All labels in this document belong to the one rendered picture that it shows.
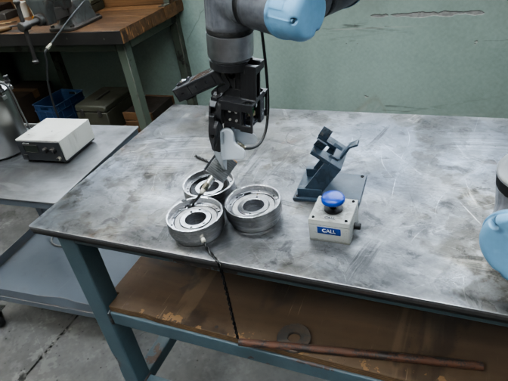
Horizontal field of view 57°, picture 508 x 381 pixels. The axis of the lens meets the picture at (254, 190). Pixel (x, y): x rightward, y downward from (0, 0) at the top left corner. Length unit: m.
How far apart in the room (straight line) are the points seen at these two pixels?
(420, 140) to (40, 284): 1.40
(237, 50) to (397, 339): 0.62
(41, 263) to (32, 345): 0.30
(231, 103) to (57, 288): 1.22
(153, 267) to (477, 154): 0.79
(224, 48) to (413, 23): 1.66
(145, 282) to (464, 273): 0.74
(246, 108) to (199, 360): 1.11
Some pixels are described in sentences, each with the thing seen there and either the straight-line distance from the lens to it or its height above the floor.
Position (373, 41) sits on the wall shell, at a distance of 2.38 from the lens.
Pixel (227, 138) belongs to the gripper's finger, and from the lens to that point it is 0.83.
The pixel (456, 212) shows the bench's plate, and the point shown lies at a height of 0.80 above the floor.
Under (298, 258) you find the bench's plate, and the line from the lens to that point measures 0.79.
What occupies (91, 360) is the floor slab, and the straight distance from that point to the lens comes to 1.85.
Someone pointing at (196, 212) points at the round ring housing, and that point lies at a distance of 0.88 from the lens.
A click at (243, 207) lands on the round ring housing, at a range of 0.88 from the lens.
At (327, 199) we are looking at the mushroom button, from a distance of 0.78.
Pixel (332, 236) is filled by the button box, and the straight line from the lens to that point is 0.80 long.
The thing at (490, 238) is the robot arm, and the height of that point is 0.97.
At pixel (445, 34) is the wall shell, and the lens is 2.34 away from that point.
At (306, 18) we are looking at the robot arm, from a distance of 0.65.
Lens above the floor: 1.33
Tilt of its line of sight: 33 degrees down
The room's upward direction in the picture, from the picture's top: 9 degrees counter-clockwise
